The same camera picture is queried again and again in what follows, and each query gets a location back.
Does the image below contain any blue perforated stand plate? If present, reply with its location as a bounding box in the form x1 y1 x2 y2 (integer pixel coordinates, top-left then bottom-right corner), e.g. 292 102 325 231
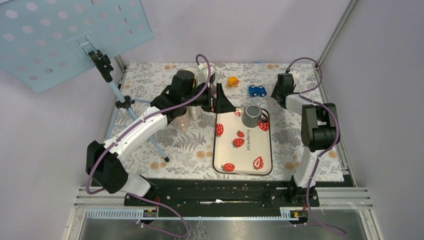
0 0 154 93

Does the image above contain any black mug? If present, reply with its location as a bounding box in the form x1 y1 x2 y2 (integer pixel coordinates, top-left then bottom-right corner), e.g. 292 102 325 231
209 63 217 85

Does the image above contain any blue tripod stand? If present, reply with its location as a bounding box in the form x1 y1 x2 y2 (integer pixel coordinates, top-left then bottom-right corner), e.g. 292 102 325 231
88 49 170 162

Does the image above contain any floral tablecloth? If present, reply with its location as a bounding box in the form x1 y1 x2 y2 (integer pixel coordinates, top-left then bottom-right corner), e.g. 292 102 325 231
121 60 344 182

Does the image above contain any white strawberry tray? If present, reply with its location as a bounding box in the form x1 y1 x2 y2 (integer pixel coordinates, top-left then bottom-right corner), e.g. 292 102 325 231
212 107 273 176

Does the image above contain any blue toy car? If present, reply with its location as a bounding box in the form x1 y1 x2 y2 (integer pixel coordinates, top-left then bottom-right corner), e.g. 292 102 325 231
248 85 267 97

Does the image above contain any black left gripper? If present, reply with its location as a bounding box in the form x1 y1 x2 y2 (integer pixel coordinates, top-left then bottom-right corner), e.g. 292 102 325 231
182 83 236 114

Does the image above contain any dark grey mug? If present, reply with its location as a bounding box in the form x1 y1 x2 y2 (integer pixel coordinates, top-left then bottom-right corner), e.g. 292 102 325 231
241 104 268 128

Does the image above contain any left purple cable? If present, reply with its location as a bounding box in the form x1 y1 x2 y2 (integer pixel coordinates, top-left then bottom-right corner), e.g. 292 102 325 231
85 53 213 239

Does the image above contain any tall pale pink mug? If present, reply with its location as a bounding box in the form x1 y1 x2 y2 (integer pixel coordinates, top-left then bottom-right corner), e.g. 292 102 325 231
174 112 191 134

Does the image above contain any green octagonal mug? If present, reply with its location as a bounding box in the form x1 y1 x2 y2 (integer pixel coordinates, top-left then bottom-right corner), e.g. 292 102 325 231
185 68 198 88

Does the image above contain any yellow toy car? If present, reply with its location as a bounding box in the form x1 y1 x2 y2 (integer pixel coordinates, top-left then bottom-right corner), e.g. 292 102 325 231
228 76 240 87

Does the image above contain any white floral mug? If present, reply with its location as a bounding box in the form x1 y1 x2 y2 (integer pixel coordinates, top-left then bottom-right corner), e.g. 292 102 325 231
188 106 203 121

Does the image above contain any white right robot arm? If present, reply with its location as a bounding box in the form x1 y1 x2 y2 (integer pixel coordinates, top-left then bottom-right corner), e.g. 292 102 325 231
271 73 340 206

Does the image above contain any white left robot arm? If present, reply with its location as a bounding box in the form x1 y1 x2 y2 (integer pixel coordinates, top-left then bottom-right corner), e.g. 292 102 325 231
85 70 236 206

